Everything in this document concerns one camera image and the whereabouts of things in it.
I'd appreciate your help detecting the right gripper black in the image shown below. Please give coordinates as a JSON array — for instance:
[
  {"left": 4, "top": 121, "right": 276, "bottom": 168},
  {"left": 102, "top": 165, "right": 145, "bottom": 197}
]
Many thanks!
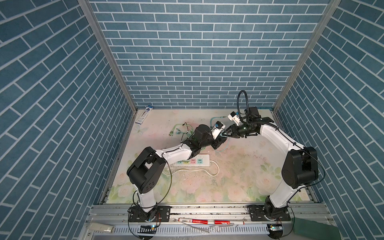
[{"left": 221, "top": 123, "right": 254, "bottom": 139}]

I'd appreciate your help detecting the white power strip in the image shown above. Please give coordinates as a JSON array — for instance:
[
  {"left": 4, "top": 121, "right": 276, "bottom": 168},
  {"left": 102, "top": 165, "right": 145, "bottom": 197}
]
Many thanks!
[{"left": 175, "top": 154, "right": 211, "bottom": 167}]

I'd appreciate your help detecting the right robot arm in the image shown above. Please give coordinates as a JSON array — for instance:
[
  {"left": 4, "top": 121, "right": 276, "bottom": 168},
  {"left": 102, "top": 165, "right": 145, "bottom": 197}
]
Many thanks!
[{"left": 227, "top": 107, "right": 319, "bottom": 221}]

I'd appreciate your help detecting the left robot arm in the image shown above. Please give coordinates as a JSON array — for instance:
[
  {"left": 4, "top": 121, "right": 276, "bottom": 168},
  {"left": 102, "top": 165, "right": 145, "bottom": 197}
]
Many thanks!
[{"left": 127, "top": 122, "right": 227, "bottom": 222}]

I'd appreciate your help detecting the blue white small box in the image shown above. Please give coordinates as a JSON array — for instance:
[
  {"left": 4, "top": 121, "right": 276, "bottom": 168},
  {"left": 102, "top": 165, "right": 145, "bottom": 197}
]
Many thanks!
[{"left": 135, "top": 105, "right": 153, "bottom": 125}]

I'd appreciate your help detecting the beige remote box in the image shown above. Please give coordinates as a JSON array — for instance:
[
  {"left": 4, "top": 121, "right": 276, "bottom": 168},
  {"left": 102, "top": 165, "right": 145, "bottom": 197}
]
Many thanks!
[{"left": 88, "top": 223, "right": 115, "bottom": 234}]

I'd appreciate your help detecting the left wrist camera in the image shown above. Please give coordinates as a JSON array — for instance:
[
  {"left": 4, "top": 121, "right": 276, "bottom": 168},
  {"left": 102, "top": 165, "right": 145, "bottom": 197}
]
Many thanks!
[{"left": 211, "top": 121, "right": 226, "bottom": 140}]

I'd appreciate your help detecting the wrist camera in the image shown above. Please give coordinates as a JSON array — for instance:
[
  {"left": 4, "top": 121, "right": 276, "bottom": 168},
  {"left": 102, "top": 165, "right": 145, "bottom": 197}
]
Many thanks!
[
  {"left": 228, "top": 112, "right": 241, "bottom": 126},
  {"left": 211, "top": 121, "right": 226, "bottom": 140}
]

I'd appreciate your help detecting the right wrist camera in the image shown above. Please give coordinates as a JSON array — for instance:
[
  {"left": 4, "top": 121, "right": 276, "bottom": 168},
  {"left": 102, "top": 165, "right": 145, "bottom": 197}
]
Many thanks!
[{"left": 228, "top": 112, "right": 241, "bottom": 126}]

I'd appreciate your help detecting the light green usb cable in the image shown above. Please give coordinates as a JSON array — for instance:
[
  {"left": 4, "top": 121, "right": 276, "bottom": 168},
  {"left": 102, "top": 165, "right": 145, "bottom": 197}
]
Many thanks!
[{"left": 168, "top": 122, "right": 196, "bottom": 138}]

